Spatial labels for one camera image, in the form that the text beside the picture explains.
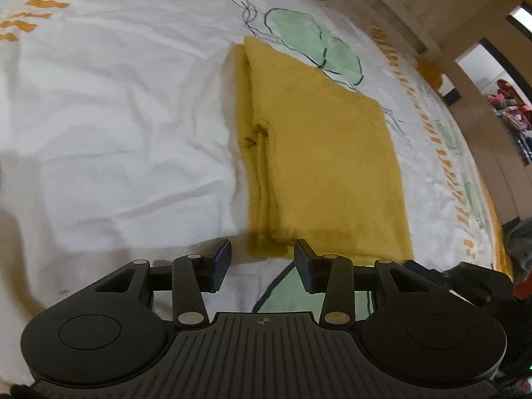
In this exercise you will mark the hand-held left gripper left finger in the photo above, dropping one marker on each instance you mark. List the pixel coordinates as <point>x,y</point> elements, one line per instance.
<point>220,266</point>

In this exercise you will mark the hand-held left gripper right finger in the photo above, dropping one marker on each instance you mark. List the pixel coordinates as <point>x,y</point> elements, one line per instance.
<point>303,266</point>

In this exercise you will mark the yellow knit garment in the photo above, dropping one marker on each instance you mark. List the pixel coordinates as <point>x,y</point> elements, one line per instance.
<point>328,153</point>

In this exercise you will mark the pile of colourful clothes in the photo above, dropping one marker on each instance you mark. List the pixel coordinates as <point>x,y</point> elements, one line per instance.
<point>513,108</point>

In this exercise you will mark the grey cloth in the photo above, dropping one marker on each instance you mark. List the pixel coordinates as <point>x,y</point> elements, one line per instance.
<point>521,241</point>

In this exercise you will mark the white printed bed sheet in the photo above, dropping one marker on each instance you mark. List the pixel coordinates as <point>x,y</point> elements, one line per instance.
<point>124,112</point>

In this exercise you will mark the window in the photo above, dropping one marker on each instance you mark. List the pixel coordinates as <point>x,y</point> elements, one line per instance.
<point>521,16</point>

